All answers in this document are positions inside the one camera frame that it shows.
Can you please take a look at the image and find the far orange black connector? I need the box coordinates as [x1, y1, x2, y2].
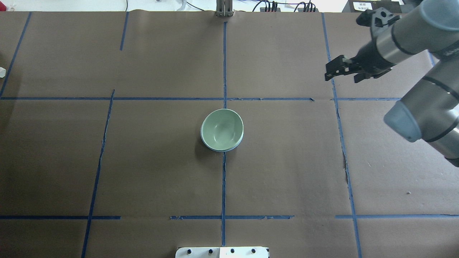
[251, 0, 281, 13]

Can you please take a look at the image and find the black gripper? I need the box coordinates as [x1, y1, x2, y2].
[325, 43, 395, 83]

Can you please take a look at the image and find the near orange black connector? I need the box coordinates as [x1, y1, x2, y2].
[293, 0, 319, 13]

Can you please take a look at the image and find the blue bowl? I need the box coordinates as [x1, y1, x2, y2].
[200, 133, 244, 152]

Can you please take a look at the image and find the black power supply box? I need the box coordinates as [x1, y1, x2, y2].
[341, 0, 403, 13]

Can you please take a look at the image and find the aluminium frame post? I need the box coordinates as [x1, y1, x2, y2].
[216, 0, 234, 17]

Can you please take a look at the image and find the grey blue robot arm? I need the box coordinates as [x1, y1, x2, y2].
[324, 0, 459, 167]

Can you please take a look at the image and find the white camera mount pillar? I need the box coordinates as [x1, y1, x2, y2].
[175, 246, 270, 258]

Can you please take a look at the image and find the green bowl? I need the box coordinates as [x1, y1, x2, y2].
[200, 109, 244, 138]

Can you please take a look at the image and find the orange black connector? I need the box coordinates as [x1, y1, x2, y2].
[251, 0, 281, 13]
[293, 0, 319, 13]

